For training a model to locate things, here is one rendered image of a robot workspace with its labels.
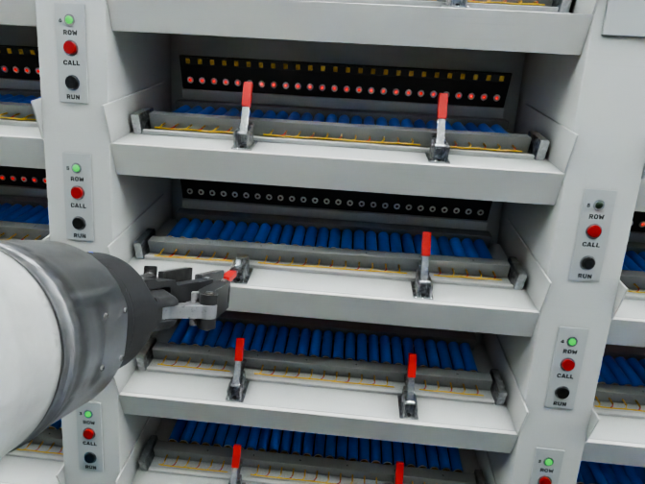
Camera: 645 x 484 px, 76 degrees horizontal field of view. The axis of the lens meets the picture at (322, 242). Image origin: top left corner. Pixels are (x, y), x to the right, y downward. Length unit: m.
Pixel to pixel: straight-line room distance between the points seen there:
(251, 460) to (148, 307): 0.58
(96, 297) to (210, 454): 0.64
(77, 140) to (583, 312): 0.73
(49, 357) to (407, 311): 0.49
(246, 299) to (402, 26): 0.42
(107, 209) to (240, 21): 0.31
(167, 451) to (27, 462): 0.24
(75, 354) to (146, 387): 0.55
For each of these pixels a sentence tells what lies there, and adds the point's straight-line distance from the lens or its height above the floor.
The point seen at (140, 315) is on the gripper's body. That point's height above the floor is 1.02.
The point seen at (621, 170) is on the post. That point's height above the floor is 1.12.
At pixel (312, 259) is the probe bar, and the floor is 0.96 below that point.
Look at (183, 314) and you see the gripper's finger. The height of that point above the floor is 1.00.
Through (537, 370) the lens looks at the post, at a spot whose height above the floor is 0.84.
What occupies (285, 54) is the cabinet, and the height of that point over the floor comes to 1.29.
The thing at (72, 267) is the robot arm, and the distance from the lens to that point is 0.22.
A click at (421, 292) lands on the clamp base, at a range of 0.61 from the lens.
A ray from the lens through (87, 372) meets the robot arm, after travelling 0.21.
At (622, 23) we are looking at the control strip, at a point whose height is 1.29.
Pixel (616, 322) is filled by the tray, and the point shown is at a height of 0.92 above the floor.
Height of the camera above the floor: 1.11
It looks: 11 degrees down
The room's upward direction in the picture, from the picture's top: 4 degrees clockwise
